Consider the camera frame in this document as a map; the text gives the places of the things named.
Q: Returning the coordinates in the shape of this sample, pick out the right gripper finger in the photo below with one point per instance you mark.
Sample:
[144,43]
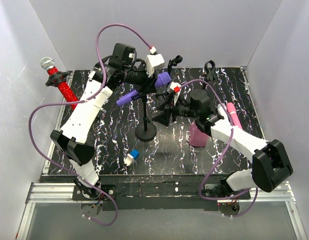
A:
[163,118]
[164,99]

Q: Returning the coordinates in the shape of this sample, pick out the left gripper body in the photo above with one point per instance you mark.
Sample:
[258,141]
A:
[140,85]

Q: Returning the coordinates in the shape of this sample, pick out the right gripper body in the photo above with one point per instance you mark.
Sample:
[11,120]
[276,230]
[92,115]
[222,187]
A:
[175,109]

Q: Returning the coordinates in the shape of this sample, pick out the purple microphone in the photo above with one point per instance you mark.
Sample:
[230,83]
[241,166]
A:
[133,78]

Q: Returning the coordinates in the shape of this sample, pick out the purple mic round-base stand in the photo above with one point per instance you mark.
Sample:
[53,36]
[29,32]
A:
[145,131]

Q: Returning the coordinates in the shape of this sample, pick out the black round-base mic stand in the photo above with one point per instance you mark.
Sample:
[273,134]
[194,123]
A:
[210,71]

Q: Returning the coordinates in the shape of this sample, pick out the pink microphone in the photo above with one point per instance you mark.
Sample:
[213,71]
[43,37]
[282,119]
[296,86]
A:
[231,109]

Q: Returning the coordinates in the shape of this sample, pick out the white microphone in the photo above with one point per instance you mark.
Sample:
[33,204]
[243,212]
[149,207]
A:
[221,110]

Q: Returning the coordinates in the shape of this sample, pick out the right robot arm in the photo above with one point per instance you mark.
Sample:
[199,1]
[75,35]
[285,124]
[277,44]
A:
[270,162]

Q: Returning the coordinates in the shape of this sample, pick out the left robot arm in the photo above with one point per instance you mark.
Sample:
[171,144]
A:
[122,66]

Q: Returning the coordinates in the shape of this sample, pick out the red glitter microphone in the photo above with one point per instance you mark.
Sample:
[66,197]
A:
[48,63]

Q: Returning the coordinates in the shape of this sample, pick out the pink wedge-shaped case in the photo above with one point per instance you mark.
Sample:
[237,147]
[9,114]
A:
[197,138]

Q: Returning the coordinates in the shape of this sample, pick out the blue and white block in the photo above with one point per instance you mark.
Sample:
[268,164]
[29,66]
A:
[131,157]

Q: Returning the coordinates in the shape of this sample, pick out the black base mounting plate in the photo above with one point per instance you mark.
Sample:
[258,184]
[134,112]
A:
[155,192]

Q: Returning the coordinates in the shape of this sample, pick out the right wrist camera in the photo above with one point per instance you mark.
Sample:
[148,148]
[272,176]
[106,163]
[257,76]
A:
[175,88]

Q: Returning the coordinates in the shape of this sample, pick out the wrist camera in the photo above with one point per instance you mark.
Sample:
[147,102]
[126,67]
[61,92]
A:
[153,61]
[175,88]

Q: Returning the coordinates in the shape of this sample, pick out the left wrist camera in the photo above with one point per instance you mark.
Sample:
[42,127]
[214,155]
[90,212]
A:
[153,61]

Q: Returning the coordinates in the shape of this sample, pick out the aluminium frame rail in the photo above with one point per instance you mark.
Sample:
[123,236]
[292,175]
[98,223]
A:
[56,210]

